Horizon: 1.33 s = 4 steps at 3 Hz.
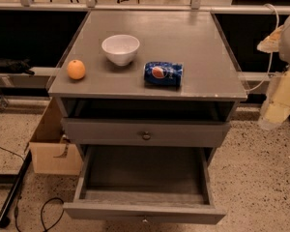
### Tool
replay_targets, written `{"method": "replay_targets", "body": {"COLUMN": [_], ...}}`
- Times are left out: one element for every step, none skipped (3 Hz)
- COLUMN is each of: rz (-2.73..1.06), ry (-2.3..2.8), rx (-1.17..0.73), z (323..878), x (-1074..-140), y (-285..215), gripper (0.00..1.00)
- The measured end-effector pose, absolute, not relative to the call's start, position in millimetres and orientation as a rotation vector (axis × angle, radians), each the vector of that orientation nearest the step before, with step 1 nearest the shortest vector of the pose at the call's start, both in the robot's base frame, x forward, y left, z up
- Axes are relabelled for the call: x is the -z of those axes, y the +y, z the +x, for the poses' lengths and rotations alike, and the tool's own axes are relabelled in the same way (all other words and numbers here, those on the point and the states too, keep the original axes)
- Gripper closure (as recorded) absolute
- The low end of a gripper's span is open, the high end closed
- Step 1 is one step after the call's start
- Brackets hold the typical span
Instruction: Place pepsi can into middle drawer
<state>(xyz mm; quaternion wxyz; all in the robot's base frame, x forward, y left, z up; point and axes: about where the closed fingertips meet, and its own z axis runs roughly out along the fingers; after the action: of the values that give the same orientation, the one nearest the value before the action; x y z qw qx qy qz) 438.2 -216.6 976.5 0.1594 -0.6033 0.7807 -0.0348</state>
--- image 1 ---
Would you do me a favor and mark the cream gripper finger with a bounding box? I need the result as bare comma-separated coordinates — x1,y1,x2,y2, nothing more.
257,26,283,53
258,68,290,130

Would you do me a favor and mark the blue pepsi can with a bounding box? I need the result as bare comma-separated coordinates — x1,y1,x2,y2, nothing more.
143,62,184,87

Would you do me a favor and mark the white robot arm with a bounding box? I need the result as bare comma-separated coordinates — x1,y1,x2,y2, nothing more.
257,15,290,131

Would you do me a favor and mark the grey drawer cabinet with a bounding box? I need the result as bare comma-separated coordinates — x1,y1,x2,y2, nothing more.
47,9,248,225

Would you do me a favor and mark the round drawer knob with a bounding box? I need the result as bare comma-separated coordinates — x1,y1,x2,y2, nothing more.
142,131,151,140

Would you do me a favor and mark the open grey middle drawer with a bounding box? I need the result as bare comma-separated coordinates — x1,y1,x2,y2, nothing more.
64,146,226,224

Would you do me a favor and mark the closed grey top drawer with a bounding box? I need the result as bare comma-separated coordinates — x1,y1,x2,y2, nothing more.
62,118,230,148

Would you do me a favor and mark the white bowl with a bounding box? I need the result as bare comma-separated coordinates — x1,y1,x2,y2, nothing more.
101,35,140,67

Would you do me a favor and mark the orange fruit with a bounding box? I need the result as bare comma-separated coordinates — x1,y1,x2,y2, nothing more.
67,60,86,80

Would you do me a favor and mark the cardboard box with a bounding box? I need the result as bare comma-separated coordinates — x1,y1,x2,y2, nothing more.
29,99,83,175

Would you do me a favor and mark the black cloth on shelf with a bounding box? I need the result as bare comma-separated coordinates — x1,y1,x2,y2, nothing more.
0,58,35,75

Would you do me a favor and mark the black bar on floor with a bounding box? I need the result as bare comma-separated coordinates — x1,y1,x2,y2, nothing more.
0,152,32,228

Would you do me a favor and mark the white cable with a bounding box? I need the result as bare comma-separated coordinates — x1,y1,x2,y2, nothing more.
245,3,280,94

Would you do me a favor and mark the black floor cable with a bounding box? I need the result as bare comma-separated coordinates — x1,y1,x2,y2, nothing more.
40,196,66,232

